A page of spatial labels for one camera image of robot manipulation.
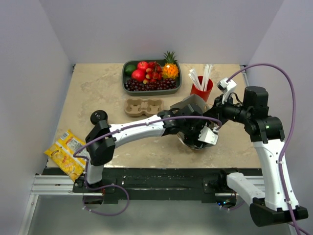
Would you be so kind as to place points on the red apple front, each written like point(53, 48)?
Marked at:
point(138, 75)

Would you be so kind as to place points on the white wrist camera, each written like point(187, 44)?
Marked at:
point(226, 87)
point(208, 135)

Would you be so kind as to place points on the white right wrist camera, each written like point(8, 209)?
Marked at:
point(226, 87)

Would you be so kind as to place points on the black cup lid top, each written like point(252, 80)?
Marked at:
point(98, 116)

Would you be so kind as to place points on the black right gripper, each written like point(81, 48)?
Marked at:
point(217, 109)

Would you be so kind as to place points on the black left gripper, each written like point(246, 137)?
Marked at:
point(190, 140)

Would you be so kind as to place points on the dark grape bunch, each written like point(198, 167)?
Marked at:
point(133, 85)
point(159, 85)

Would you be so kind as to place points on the orange pineapple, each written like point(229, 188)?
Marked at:
point(170, 69)

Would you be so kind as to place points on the red apple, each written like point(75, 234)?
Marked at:
point(138, 75)
point(142, 66)

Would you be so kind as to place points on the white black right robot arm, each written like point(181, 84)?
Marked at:
point(277, 204)

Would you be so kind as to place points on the green lime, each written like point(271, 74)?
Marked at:
point(129, 69)

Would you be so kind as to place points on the yellow chips bag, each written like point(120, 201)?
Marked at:
point(61, 153)

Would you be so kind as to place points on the dark grape bunch left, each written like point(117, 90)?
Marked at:
point(133, 85)

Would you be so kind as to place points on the dark grape bunch right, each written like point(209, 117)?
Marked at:
point(159, 85)

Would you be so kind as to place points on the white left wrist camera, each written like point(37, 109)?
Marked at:
point(208, 135)

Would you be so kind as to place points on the brown pulp cup carrier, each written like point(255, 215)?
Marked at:
point(136, 107)

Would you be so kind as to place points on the strawberry bunch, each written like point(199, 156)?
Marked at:
point(153, 73)

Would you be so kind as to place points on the brown white paper bag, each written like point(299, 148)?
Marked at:
point(193, 100)

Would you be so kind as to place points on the dark grey fruit tray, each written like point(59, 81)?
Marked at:
point(125, 77)

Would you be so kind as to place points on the red apple back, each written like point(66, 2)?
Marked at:
point(142, 66)

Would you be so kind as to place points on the red ribbed straw cup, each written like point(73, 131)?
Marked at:
point(203, 94)

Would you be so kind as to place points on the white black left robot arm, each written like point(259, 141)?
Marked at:
point(104, 138)

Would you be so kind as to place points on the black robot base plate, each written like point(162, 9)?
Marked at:
point(159, 184)

